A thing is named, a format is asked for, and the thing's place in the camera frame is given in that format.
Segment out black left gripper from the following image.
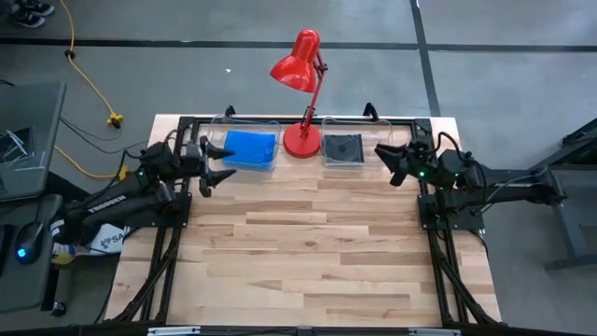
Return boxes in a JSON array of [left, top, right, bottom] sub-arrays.
[[179, 134, 238, 197]]

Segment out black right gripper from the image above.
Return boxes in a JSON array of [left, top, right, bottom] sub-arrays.
[[374, 136, 442, 188]]

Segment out clear jewel case grey insert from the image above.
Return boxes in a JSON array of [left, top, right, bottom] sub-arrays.
[[324, 133, 365, 164]]

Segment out clear plastic bin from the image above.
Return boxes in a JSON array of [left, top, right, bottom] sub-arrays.
[[320, 116, 394, 169], [207, 114, 282, 173]]

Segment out red desk lamp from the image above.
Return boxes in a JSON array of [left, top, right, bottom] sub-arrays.
[[269, 28, 329, 160]]

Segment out white printed bag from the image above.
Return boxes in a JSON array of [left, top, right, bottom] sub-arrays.
[[88, 222, 132, 257]]

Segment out grey side desk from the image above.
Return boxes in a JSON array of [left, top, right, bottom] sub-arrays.
[[0, 81, 67, 203]]

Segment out yellow blue can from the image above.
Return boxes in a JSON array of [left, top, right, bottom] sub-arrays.
[[49, 241, 78, 266]]

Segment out grey metal table stand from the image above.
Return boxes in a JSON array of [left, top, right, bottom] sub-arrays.
[[543, 116, 597, 273]]

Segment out black tray with papers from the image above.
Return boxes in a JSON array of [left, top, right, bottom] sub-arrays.
[[0, 124, 37, 165]]

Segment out black computer mouse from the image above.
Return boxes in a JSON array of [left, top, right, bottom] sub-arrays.
[[13, 219, 47, 266]]

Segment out grey mouse desk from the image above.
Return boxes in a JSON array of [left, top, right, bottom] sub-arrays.
[[0, 193, 64, 315]]

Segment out black keyboard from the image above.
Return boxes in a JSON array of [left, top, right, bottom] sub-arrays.
[[0, 223, 14, 277]]

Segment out person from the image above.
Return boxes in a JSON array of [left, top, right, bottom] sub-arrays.
[[9, 0, 56, 29]]

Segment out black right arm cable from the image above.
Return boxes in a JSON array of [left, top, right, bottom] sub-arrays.
[[437, 131, 489, 188]]

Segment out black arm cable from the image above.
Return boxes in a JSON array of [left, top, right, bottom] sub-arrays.
[[118, 128, 183, 188], [437, 131, 489, 188]]

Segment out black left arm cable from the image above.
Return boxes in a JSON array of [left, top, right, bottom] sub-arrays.
[[118, 128, 183, 188]]

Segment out yellow extension cable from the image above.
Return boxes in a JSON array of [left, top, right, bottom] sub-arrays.
[[58, 0, 125, 130], [53, 145, 132, 183]]

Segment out black floor cable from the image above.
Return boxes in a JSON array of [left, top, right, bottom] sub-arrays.
[[59, 116, 150, 156]]

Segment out black aluminium rig frame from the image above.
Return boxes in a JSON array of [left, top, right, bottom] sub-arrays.
[[92, 115, 505, 336]]

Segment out aluminium frame bracket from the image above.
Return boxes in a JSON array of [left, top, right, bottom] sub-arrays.
[[408, 328, 462, 336], [146, 326, 202, 336]]

